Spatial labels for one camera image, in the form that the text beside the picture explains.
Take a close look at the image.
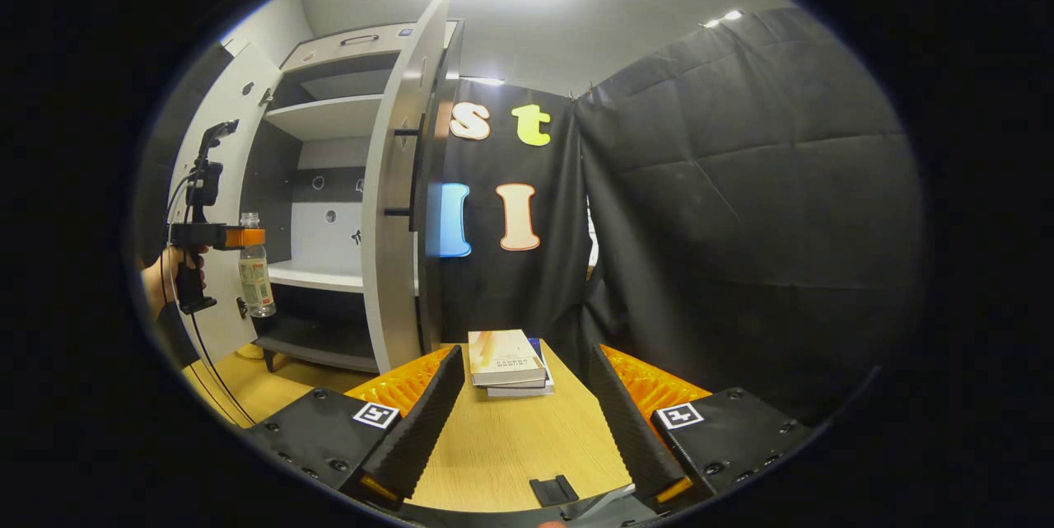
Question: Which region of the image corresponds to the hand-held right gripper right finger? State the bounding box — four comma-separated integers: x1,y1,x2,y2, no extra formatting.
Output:
586,343,816,515

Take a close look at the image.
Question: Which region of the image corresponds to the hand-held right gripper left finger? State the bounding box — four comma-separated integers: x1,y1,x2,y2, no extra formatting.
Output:
245,345,467,512

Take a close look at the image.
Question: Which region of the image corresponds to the clear plastic bottle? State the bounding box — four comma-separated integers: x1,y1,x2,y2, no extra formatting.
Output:
237,213,277,320

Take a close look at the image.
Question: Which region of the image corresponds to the grey cabinet door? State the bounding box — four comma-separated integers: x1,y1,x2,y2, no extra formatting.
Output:
361,0,455,375
169,40,286,364

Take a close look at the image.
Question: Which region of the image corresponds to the grey cabinet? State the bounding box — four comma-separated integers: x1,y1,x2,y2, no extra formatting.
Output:
239,17,469,375

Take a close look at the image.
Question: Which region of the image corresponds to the grey cabinet drawer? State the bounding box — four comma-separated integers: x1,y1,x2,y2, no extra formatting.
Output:
280,21,459,72

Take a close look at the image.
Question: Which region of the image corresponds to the blue white book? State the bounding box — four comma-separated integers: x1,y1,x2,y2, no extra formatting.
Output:
486,336,556,398

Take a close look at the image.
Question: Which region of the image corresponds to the beige cover book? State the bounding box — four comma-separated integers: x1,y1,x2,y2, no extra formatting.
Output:
467,329,549,389

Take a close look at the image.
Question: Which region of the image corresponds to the black backdrop cloth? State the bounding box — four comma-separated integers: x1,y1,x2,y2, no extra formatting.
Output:
132,6,925,430

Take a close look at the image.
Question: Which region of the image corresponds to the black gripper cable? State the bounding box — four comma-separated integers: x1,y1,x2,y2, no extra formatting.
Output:
160,172,259,428

